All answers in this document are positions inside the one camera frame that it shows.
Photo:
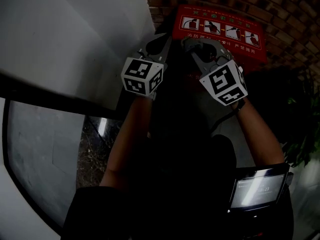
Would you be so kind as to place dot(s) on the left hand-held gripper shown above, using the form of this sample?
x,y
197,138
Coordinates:
x,y
140,76

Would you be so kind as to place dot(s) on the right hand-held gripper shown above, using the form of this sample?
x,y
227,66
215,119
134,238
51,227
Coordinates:
x,y
222,82

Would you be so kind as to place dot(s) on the red fire extinguisher box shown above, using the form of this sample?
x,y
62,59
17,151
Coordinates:
x,y
255,55

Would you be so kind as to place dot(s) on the person's right forearm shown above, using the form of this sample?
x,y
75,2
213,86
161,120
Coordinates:
x,y
260,134

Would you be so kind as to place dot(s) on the person's left forearm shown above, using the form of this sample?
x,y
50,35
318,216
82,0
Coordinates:
x,y
127,139

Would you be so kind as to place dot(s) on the black wristband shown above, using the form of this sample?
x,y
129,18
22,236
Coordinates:
x,y
240,105

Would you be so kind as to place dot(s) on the green potted plant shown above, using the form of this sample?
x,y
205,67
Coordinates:
x,y
302,134

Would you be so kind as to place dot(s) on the black phone with lit screen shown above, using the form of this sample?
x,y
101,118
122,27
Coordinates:
x,y
257,191

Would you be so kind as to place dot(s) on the person's black clothing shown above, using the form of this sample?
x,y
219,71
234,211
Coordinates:
x,y
162,209

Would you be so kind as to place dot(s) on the black wall trim strip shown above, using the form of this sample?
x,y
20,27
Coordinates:
x,y
50,94

